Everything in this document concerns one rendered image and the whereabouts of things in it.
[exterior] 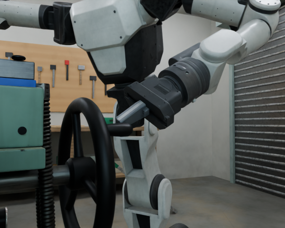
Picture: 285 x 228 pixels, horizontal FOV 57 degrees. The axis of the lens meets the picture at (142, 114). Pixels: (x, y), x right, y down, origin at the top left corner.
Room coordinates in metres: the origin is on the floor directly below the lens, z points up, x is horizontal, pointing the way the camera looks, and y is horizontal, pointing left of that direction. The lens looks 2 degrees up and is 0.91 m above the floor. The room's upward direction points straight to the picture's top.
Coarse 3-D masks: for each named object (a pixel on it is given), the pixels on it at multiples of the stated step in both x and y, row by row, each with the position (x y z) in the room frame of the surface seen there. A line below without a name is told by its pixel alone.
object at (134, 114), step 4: (140, 104) 0.49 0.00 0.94; (144, 104) 0.49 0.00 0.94; (136, 108) 0.48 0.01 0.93; (140, 108) 0.49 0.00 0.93; (144, 108) 0.49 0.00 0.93; (128, 112) 0.48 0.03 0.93; (132, 112) 0.48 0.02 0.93; (136, 112) 0.48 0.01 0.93; (140, 112) 0.49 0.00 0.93; (144, 112) 0.49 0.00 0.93; (148, 112) 0.50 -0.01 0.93; (124, 116) 0.48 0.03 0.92; (128, 116) 0.48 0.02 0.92; (132, 116) 0.48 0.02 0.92; (136, 116) 0.49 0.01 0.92; (140, 116) 0.50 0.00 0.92; (144, 116) 0.50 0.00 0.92; (120, 120) 0.47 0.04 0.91; (124, 120) 0.47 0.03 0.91; (128, 120) 0.48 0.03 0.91; (132, 120) 0.49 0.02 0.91; (136, 120) 0.50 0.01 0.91
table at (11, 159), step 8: (0, 152) 0.35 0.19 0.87; (8, 152) 0.36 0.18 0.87; (16, 152) 0.36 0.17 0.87; (24, 152) 0.37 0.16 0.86; (32, 152) 0.37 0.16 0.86; (40, 152) 0.38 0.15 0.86; (0, 160) 0.35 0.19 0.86; (8, 160) 0.36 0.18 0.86; (16, 160) 0.36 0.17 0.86; (24, 160) 0.37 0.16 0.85; (32, 160) 0.37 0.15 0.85; (40, 160) 0.38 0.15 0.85; (0, 168) 0.35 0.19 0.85; (8, 168) 0.36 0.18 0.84; (16, 168) 0.36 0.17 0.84; (24, 168) 0.37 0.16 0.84; (32, 168) 0.37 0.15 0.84; (40, 168) 0.38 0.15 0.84
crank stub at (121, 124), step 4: (108, 124) 0.45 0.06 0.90; (112, 124) 0.45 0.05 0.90; (116, 124) 0.45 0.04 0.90; (120, 124) 0.45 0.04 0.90; (124, 124) 0.46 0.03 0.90; (128, 124) 0.46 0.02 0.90; (108, 128) 0.44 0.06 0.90; (112, 128) 0.44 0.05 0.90; (116, 128) 0.45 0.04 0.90; (120, 128) 0.45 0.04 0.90; (124, 128) 0.45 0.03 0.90; (128, 128) 0.46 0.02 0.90; (132, 128) 0.46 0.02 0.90; (112, 132) 0.44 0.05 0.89; (116, 132) 0.45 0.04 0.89; (120, 132) 0.45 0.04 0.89; (124, 132) 0.45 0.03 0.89; (128, 132) 0.46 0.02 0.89; (132, 132) 0.47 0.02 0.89; (116, 136) 0.45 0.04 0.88; (120, 136) 0.46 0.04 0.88; (124, 136) 0.46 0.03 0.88
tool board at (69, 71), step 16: (0, 48) 3.31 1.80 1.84; (16, 48) 3.38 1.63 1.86; (32, 48) 3.45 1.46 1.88; (48, 48) 3.52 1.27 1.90; (64, 48) 3.60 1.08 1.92; (80, 48) 3.68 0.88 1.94; (48, 64) 3.53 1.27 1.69; (64, 64) 3.60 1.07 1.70; (80, 64) 3.68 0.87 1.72; (48, 80) 3.53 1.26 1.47; (64, 80) 3.60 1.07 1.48; (80, 80) 3.66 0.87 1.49; (96, 80) 3.76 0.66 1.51; (64, 96) 3.60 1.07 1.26; (80, 96) 3.68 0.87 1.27; (96, 96) 3.76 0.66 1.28; (112, 112) 3.85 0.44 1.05
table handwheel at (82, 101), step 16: (80, 112) 0.52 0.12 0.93; (96, 112) 0.43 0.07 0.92; (64, 128) 0.58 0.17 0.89; (80, 128) 0.53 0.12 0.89; (96, 128) 0.40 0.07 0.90; (64, 144) 0.60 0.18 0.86; (80, 144) 0.51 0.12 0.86; (96, 144) 0.39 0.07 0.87; (64, 160) 0.61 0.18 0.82; (80, 160) 0.49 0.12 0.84; (96, 160) 0.39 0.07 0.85; (112, 160) 0.39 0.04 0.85; (0, 176) 0.43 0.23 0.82; (16, 176) 0.44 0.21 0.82; (32, 176) 0.45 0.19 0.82; (64, 176) 0.47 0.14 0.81; (80, 176) 0.48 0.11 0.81; (96, 176) 0.50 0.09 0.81; (112, 176) 0.38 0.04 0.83; (64, 192) 0.59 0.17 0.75; (96, 192) 0.42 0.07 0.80; (112, 192) 0.38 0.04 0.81; (64, 208) 0.57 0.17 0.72; (96, 208) 0.39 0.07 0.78; (112, 208) 0.39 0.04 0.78; (64, 224) 0.55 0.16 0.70; (96, 224) 0.39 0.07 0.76
